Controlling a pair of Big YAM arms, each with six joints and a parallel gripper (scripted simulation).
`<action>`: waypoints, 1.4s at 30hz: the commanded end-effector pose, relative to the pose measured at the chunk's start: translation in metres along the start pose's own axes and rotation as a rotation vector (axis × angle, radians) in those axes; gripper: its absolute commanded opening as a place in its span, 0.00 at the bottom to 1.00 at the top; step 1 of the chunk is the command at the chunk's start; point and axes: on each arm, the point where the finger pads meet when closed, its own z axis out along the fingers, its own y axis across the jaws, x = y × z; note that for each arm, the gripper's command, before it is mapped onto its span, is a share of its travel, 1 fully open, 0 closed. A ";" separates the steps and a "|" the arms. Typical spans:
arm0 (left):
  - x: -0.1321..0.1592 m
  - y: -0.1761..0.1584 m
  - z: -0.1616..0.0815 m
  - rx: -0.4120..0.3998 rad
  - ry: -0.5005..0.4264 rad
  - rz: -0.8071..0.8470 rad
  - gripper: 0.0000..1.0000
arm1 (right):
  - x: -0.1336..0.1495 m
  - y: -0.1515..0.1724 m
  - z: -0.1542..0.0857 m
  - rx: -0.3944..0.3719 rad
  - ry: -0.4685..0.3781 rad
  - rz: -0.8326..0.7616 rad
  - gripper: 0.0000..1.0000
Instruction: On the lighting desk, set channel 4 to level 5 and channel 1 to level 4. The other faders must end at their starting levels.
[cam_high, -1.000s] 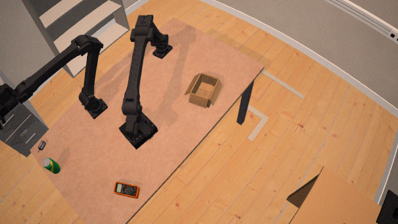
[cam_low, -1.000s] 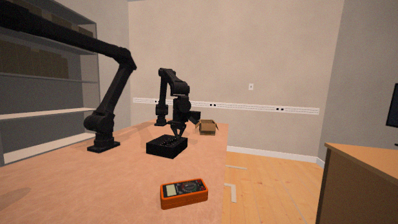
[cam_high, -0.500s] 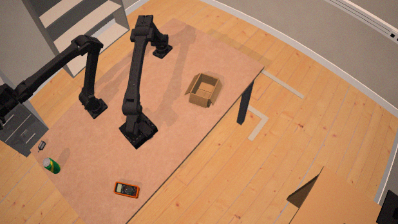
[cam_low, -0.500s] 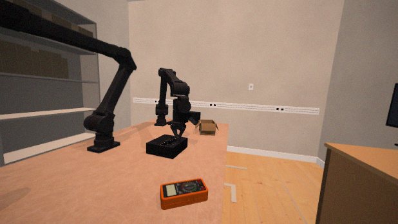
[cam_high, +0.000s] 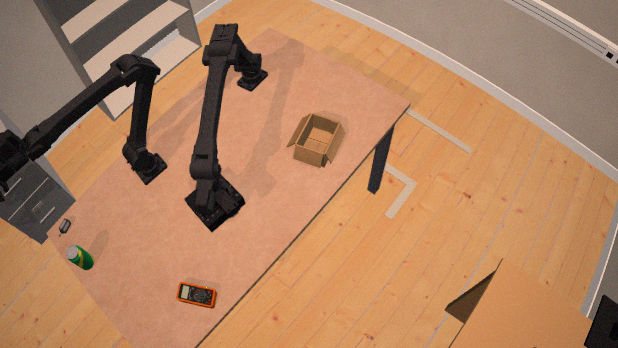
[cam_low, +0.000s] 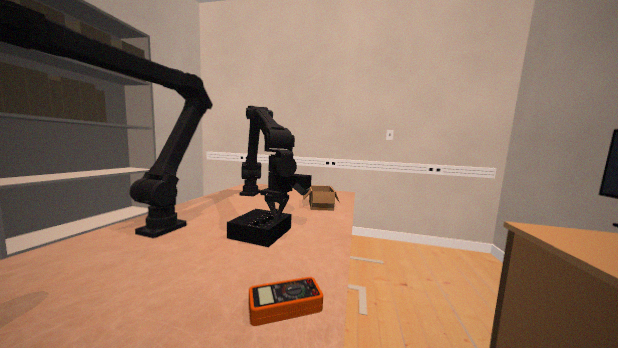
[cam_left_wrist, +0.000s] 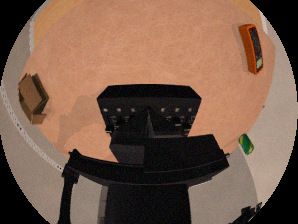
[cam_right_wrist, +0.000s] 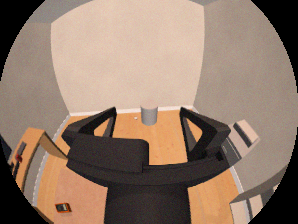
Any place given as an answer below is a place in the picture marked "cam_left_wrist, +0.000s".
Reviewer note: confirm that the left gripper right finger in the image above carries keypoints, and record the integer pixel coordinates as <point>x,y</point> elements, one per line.
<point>161,127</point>

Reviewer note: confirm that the black lighting desk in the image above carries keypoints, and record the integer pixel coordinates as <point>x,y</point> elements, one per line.
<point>177,103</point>

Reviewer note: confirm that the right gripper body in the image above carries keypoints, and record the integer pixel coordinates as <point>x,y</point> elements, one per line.
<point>248,211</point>

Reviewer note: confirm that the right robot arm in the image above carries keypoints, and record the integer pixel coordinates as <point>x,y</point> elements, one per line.
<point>241,219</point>

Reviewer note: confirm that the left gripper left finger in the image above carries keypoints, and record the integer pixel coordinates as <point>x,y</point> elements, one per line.
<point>135,127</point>

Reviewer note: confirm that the brown cardboard box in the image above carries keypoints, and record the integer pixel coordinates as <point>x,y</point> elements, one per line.
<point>32,98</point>

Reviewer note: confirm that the green drink can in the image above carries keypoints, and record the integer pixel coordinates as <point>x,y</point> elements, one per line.
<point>246,144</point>

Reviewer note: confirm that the orange digital multimeter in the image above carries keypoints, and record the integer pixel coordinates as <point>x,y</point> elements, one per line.
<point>252,45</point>

